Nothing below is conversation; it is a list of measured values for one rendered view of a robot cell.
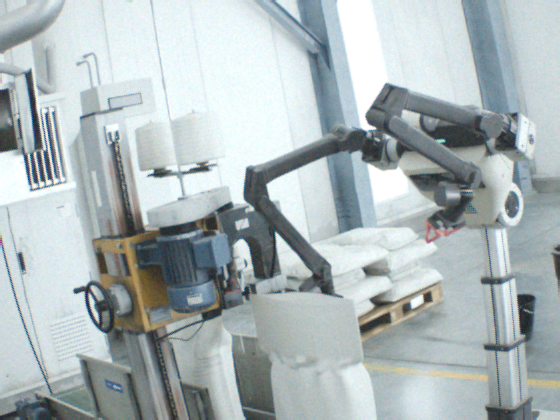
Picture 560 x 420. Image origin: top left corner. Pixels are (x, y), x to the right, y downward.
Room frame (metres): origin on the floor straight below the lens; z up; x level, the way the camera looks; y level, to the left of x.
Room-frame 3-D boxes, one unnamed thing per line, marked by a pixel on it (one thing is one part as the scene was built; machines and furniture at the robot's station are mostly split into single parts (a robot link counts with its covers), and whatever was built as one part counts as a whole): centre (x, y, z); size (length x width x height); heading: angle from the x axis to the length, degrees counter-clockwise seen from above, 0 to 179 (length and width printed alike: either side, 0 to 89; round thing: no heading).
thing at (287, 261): (6.03, -0.07, 0.56); 0.66 x 0.43 x 0.15; 128
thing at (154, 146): (2.84, 0.39, 1.61); 0.15 x 0.14 x 0.17; 41
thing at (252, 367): (3.51, 0.31, 0.54); 1.05 x 0.02 x 0.41; 41
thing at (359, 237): (6.31, -0.66, 0.56); 0.67 x 0.43 x 0.15; 41
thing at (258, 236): (2.99, 0.22, 1.21); 0.30 x 0.25 x 0.30; 41
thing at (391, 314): (6.08, -0.43, 0.07); 1.20 x 0.82 x 0.14; 133
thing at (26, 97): (4.57, 1.34, 1.95); 0.30 x 0.01 x 0.48; 41
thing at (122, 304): (2.61, 0.59, 1.14); 0.11 x 0.06 x 0.11; 41
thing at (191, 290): (2.54, 0.32, 1.21); 0.15 x 0.15 x 0.25
